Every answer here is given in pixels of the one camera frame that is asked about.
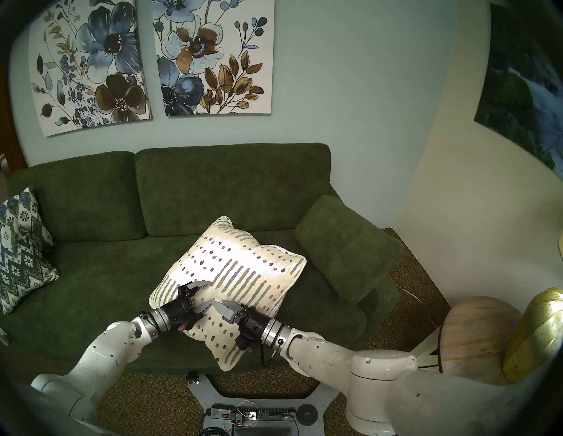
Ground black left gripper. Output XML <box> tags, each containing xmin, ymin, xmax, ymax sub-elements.
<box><xmin>161</xmin><ymin>280</ymin><xmax>216</xmax><ymax>330</ymax></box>

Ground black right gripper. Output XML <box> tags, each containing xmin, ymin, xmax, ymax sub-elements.
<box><xmin>221</xmin><ymin>300</ymin><xmax>270</xmax><ymax>343</ymax></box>

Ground cream dotted striped cushion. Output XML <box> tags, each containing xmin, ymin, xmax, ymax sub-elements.
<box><xmin>149</xmin><ymin>216</ymin><xmax>307</xmax><ymax>372</ymax></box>

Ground green sofa back cushion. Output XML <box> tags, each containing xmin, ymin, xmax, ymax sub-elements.
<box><xmin>134</xmin><ymin>142</ymin><xmax>331</xmax><ymax>238</ymax></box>
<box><xmin>9</xmin><ymin>151</ymin><xmax>148</xmax><ymax>244</ymax></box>

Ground green sofa armrest cushion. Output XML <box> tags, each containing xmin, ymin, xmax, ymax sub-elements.
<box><xmin>293</xmin><ymin>194</ymin><xmax>407</xmax><ymax>304</ymax></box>

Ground blue zigzag patterned cushion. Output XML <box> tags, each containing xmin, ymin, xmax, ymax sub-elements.
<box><xmin>0</xmin><ymin>187</ymin><xmax>61</xmax><ymax>315</ymax></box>

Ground green fabric sofa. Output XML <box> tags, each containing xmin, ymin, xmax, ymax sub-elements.
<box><xmin>0</xmin><ymin>142</ymin><xmax>407</xmax><ymax>374</ymax></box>

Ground black electronics strip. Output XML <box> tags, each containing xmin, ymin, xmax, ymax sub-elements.
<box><xmin>210</xmin><ymin>407</ymin><xmax>296</xmax><ymax>425</ymax></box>

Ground floral painting brown leaves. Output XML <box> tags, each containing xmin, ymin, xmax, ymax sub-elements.
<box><xmin>152</xmin><ymin>0</ymin><xmax>275</xmax><ymax>117</ymax></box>

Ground round wooden table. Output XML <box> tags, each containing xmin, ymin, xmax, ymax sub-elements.
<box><xmin>439</xmin><ymin>297</ymin><xmax>524</xmax><ymax>385</ymax></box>

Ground floral painting large blue flower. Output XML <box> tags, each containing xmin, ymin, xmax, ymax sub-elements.
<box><xmin>29</xmin><ymin>0</ymin><xmax>152</xmax><ymax>138</ymax></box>

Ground yellow-green ceramic lamp base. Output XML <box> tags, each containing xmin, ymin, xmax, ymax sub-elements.
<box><xmin>503</xmin><ymin>288</ymin><xmax>563</xmax><ymax>384</ymax></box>

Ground waterfall landscape painting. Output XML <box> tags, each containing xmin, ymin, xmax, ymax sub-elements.
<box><xmin>474</xmin><ymin>4</ymin><xmax>563</xmax><ymax>181</ymax></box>

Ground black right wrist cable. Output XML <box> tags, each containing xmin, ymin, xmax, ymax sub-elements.
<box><xmin>259</xmin><ymin>341</ymin><xmax>284</xmax><ymax>367</ymax></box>

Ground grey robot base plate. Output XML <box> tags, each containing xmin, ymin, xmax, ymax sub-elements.
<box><xmin>186</xmin><ymin>371</ymin><xmax>339</xmax><ymax>436</ymax></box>

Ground thin white cable loop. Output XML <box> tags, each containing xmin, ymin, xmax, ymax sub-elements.
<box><xmin>235</xmin><ymin>400</ymin><xmax>263</xmax><ymax>427</ymax></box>

